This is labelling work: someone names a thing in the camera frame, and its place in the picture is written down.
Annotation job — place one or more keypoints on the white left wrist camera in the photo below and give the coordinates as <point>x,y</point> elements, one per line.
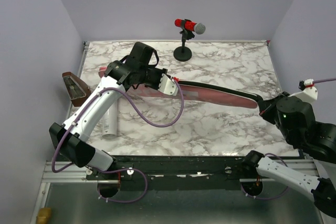
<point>167,86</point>

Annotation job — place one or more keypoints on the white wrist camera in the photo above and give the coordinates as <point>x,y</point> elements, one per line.
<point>167,86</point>
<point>308,92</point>

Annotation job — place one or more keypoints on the red microphone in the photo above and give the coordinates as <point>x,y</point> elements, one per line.
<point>188,25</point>

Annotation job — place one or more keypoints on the brown wooden metronome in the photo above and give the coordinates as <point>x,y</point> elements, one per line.
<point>77,89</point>

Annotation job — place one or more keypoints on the black microphone stand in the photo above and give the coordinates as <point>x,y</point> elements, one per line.
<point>183,53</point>

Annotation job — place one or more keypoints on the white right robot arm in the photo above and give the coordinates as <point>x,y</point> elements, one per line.
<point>296,121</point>

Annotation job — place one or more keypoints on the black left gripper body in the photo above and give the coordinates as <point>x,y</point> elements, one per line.
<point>152,76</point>

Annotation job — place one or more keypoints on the yellow wooden block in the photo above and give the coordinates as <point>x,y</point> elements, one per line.
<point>43,215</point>

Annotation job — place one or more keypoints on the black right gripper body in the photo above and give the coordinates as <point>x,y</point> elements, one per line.
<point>269,112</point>

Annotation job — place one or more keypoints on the pink racket bag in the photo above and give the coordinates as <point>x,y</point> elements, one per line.
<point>199,93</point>

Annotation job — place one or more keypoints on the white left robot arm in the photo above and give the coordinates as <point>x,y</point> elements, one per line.
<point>70,138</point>

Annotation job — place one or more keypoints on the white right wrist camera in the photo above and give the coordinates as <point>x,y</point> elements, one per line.
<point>308,92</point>

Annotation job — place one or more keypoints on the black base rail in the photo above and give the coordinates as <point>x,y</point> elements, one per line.
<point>136,173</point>

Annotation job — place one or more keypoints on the white shuttlecock tube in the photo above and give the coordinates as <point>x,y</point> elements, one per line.
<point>110,121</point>

